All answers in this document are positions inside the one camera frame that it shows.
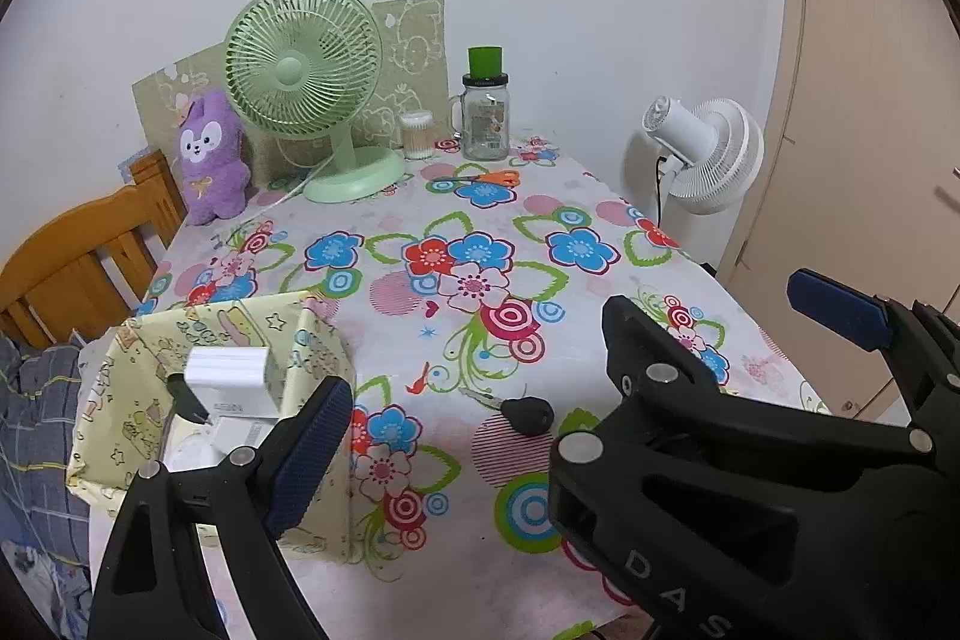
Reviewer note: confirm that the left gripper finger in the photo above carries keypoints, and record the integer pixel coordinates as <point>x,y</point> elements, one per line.
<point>152,582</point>

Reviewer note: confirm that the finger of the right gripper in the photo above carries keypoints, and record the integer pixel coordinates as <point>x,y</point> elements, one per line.
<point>867,321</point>
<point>649,366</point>

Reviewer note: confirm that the black car key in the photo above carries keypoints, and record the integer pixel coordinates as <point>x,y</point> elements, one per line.
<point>528,416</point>

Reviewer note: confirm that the white charger adapter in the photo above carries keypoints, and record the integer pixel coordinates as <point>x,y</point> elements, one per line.
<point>229,433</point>
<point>232,381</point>

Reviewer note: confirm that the white earbuds case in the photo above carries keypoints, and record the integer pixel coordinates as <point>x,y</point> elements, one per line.
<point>194,452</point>

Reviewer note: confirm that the black round stand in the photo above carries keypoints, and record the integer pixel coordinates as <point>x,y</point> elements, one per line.
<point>184,402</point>

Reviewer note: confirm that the beige door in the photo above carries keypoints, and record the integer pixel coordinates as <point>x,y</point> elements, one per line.
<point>863,185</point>

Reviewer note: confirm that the yellow cartoon storage box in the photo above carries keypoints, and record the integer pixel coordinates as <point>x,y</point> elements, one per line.
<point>128,419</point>

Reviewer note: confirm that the floral tablecloth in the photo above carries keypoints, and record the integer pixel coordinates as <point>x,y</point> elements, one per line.
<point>433,523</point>

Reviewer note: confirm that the white standing fan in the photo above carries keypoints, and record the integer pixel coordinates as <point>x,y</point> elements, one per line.
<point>689,169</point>

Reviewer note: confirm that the white pillow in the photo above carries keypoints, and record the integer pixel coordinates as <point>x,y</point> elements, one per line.
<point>90,359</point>

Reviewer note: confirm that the blue plaid bedding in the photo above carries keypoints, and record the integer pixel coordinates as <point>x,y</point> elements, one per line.
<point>44,526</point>

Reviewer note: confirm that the glass mug jar green lid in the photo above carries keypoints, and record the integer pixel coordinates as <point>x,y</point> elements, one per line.
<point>480,112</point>

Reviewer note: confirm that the wooden bed headboard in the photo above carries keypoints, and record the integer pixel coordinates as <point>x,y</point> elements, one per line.
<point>55,285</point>

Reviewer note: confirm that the cotton swab container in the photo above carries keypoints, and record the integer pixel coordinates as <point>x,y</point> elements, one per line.
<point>417,134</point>

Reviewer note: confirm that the purple plush toy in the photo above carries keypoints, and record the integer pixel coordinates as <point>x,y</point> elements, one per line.
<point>214,177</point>

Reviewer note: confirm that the green desk fan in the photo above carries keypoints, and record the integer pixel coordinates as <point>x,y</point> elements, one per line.
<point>302,70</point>

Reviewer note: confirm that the orange handled scissors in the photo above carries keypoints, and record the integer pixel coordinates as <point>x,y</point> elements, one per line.
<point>505,178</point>

